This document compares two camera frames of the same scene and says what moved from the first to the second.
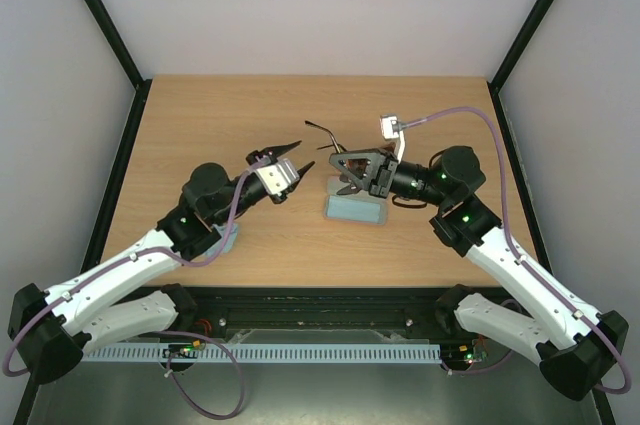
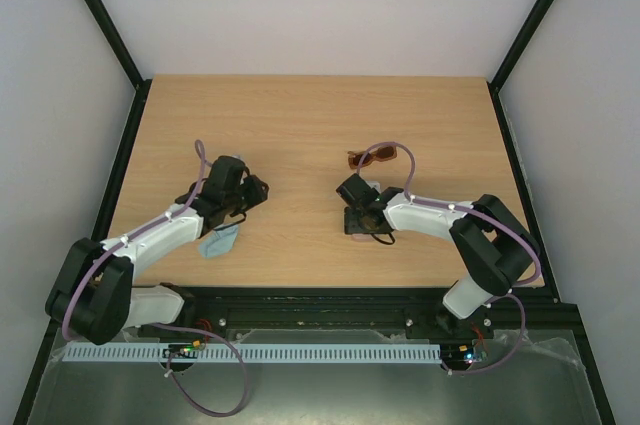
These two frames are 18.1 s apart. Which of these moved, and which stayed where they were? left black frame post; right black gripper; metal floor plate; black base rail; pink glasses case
Moved: right black gripper; pink glasses case
Stayed: metal floor plate; left black frame post; black base rail
